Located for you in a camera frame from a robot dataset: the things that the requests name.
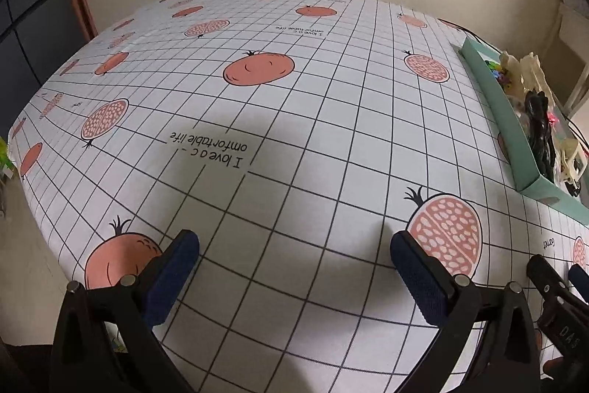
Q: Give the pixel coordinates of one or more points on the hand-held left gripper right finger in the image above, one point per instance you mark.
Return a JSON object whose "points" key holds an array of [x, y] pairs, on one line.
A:
{"points": [[423, 278]]}

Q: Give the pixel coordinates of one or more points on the colourful block toy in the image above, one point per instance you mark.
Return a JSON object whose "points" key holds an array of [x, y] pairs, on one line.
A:
{"points": [[499, 75]]}

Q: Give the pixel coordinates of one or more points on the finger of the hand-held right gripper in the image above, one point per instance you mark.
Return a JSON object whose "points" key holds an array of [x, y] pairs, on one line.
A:
{"points": [[552, 289], [580, 282]]}

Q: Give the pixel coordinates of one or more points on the fruit print checked tablecloth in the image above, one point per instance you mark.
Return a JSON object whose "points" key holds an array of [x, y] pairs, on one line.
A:
{"points": [[322, 121]]}

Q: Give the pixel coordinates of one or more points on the dark cabinet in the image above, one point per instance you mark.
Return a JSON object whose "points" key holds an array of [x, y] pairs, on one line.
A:
{"points": [[27, 6]]}

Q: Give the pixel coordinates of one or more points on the cream knitted cloth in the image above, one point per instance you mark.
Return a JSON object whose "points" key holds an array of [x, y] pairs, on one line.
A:
{"points": [[529, 73]]}

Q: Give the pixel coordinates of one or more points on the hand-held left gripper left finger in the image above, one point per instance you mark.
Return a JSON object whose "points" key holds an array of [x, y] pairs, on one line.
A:
{"points": [[170, 278]]}

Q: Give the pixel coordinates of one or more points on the green object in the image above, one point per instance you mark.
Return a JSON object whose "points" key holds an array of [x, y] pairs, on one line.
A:
{"points": [[4, 158]]}

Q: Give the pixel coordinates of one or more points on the brown wooden frame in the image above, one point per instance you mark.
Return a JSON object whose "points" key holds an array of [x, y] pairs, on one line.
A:
{"points": [[85, 13]]}

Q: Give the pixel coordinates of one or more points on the teal cardboard box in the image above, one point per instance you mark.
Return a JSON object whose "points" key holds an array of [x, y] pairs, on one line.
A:
{"points": [[501, 126]]}

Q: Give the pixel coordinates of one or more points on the cream hair claw clip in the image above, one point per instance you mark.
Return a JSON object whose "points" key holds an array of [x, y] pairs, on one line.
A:
{"points": [[573, 158]]}

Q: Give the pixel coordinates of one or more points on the white wooden chair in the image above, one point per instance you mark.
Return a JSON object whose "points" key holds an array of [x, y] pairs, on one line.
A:
{"points": [[570, 34]]}

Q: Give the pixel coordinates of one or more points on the black figurine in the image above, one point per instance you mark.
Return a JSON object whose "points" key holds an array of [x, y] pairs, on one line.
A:
{"points": [[538, 130]]}

